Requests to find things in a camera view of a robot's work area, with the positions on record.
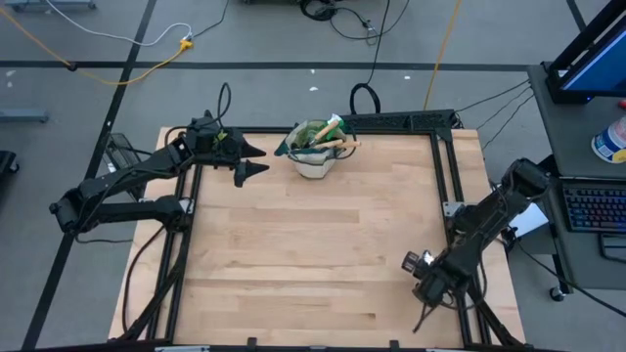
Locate black aluminium table frame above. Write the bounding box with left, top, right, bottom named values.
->
left=116, top=108, right=529, bottom=352

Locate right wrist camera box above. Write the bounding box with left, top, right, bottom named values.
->
left=401, top=250, right=423, bottom=275

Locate black floor cable bundle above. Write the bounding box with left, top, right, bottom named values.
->
left=297, top=0, right=380, bottom=44

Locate beige green gardening tote bag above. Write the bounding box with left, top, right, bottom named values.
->
left=273, top=114, right=363, bottom=181

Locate black backlit keyboard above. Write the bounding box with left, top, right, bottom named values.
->
left=561, top=185, right=626, bottom=234

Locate black hanging cable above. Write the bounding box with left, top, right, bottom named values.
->
left=348, top=0, right=392, bottom=116

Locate black computer monitor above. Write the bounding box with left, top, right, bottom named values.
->
left=545, top=0, right=626, bottom=105

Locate white blue wipes canister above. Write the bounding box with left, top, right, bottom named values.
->
left=590, top=115, right=626, bottom=165

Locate black mesh box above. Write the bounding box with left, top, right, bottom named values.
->
left=104, top=132, right=143, bottom=175

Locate white floor cable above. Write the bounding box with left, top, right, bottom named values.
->
left=43, top=0, right=194, bottom=48

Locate yellow floor extension cable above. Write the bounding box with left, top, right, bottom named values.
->
left=0, top=7, right=195, bottom=87

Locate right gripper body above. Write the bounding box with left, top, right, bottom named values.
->
left=413, top=261, right=454, bottom=307

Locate black perforated cable tray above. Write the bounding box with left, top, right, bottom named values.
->
left=339, top=110, right=459, bottom=132

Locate white paper sheet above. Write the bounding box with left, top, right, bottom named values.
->
left=508, top=202, right=550, bottom=239

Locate gray equipment cart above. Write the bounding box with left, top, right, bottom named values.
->
left=525, top=63, right=626, bottom=302

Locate yellow hanging cord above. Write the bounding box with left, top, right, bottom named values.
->
left=423, top=0, right=464, bottom=111

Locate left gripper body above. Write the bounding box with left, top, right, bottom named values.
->
left=195, top=115, right=246, bottom=170

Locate black chair base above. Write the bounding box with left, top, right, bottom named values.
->
left=0, top=150, right=21, bottom=175

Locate gray furniture base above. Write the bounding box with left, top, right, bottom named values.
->
left=0, top=108, right=50, bottom=124
left=4, top=0, right=97, bottom=12

